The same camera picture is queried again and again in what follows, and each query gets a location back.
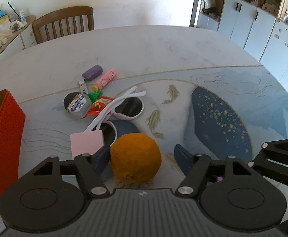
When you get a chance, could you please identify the pink sticky note pad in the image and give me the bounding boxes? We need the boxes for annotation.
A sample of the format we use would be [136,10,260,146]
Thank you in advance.
[70,130,104,158]

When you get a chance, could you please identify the orange fruit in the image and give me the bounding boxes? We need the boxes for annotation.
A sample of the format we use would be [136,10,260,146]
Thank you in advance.
[110,133,162,184]

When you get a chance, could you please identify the white sunglasses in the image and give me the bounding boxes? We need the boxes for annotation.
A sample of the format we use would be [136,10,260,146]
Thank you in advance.
[85,86,146,146]

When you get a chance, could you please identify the silver nail clipper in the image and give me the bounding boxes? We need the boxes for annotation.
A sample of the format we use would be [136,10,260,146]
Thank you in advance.
[79,80,89,95]

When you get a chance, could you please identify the red snack packet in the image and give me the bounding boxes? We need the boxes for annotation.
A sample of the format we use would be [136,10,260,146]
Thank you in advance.
[86,95,114,116]

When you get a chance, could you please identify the pink yellow highlighter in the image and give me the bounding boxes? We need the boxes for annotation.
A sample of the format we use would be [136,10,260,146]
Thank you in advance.
[91,69,117,92]

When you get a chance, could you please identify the purple eraser block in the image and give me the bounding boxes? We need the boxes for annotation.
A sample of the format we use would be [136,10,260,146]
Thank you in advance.
[82,65,103,81]

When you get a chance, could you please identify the red gold-lined tin box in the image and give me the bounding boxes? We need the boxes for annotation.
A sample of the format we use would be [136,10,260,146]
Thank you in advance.
[0,89,26,195]

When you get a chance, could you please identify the brown wooden chair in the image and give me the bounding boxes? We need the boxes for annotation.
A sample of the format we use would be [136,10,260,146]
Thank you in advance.
[32,5,95,44]

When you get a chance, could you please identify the wooden side shelf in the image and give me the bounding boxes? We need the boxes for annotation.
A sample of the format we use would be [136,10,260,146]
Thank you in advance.
[0,15,37,60]

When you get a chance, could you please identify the white wall cabinet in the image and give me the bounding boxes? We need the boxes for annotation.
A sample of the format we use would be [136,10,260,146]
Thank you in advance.
[190,0,288,92]

